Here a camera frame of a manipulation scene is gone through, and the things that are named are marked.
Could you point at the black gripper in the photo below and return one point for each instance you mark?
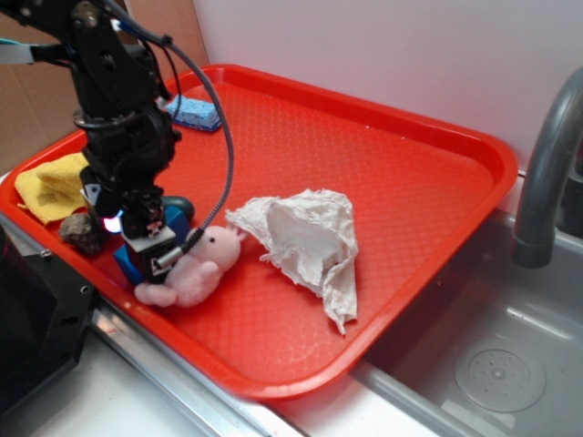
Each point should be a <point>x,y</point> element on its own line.
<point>124,155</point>

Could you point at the blue rectangular block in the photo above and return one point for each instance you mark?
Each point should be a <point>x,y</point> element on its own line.
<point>175,220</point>

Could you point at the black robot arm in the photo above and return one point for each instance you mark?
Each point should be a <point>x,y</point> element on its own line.
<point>111,79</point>

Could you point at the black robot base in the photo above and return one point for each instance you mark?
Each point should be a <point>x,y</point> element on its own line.
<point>46,309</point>

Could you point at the dark green pickle toy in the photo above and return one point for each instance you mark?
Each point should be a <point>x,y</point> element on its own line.
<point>181,203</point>

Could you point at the brown rock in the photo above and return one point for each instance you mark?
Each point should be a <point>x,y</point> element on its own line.
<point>83,233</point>

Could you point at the pink plush bunny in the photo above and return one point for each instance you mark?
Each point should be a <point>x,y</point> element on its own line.
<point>197,274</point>

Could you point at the yellow knitted cloth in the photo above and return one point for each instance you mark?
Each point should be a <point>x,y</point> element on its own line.
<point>52,190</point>

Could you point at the light blue sponge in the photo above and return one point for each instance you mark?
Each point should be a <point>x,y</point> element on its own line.
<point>194,113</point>

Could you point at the crumpled white cloth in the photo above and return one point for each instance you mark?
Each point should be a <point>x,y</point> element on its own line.
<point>310,237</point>

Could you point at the red plastic tray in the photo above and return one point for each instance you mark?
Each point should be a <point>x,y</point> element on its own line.
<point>419,187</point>

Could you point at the grey plastic sink basin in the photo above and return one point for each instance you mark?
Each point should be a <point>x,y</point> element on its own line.
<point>488,348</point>

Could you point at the grey sink faucet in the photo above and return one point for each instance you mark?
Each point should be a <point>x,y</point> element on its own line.
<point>551,196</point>

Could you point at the small wrist camera box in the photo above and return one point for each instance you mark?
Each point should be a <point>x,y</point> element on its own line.
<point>143,254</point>

